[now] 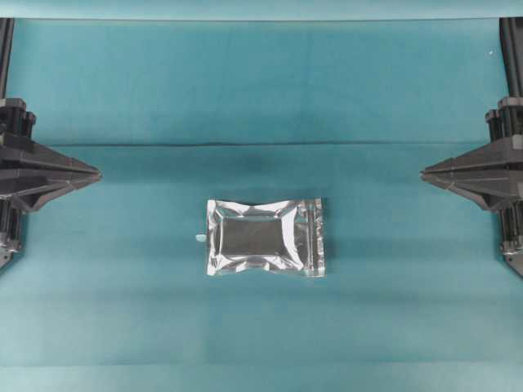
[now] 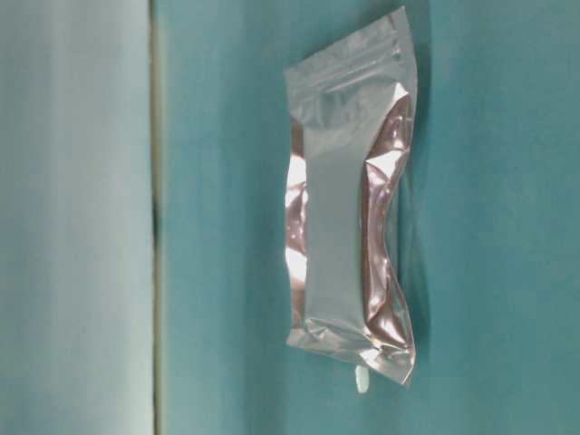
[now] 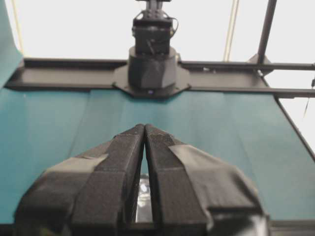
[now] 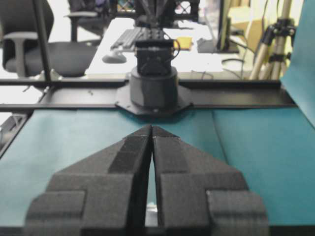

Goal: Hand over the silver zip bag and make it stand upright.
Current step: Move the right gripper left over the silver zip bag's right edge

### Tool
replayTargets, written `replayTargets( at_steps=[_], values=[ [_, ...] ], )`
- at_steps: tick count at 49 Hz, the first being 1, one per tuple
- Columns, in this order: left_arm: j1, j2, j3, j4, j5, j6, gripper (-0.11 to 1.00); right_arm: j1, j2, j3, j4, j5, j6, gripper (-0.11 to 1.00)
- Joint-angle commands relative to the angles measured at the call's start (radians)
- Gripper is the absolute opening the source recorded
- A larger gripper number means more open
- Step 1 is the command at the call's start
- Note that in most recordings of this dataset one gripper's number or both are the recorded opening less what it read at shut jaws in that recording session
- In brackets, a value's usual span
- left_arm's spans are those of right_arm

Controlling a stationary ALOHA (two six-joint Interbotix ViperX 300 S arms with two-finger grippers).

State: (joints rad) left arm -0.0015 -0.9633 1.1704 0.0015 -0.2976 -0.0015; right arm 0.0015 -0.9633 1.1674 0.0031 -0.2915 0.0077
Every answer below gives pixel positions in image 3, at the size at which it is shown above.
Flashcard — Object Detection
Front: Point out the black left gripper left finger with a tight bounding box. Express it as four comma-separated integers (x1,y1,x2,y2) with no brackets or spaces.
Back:
14,124,144,236

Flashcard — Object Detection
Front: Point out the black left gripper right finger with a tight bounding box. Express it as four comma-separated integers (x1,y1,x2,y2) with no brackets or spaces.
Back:
145,124,270,236

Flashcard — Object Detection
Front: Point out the silver zip bag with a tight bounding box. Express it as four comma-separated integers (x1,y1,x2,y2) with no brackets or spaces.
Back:
135,174,153,223

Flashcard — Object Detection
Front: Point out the yellow vertical pole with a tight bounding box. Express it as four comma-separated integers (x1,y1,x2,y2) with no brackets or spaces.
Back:
223,0,239,61

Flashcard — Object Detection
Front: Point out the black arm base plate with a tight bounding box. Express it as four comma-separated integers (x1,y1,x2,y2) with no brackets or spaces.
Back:
113,65,191,99

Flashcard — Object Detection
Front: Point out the black horizontal frame rail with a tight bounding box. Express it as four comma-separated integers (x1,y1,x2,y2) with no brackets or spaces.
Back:
5,59,315,99

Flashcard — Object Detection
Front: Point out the black vertical frame post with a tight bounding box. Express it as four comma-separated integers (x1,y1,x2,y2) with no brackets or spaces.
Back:
257,0,277,64

